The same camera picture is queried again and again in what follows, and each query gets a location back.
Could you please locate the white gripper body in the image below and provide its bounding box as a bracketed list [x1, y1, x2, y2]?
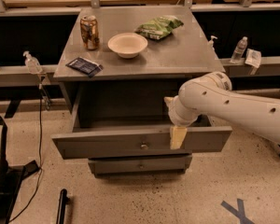
[168, 96, 198, 127]

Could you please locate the grey top drawer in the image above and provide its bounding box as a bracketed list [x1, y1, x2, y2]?
[52, 81, 231, 159]

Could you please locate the grey drawer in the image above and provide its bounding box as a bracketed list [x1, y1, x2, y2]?
[89, 154, 192, 175]
[52, 81, 231, 159]

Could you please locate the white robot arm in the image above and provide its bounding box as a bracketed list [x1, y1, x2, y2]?
[164, 72, 280, 145]

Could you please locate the grey bottom drawer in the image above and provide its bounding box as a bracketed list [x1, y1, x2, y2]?
[89, 154, 192, 175]

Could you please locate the grey drawer cabinet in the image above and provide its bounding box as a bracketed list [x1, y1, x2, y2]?
[53, 5, 226, 179]

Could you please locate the white bowl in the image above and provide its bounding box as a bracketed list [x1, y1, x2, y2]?
[108, 33, 147, 59]

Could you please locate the small white pump bottle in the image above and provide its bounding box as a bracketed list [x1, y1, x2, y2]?
[208, 35, 217, 51]

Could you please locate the green chip bag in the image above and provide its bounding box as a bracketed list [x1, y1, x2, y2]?
[134, 15, 184, 40]

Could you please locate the dark blue snack packet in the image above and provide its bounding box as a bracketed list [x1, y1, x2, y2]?
[66, 57, 104, 77]

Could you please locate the clear water bottle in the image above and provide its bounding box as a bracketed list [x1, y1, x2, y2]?
[231, 36, 247, 63]

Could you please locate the white paper packet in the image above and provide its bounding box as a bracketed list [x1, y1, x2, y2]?
[245, 49, 261, 68]

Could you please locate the brown soda can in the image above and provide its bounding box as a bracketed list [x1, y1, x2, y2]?
[80, 15, 100, 50]

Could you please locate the black bar on floor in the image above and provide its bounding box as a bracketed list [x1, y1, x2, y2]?
[56, 189, 69, 224]

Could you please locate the left sanitizer pump bottle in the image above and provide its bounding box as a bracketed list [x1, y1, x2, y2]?
[23, 51, 43, 75]

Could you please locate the black stand base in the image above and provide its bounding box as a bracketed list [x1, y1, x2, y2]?
[0, 116, 40, 224]

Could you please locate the black floor cable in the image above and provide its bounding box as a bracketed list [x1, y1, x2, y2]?
[8, 83, 45, 224]

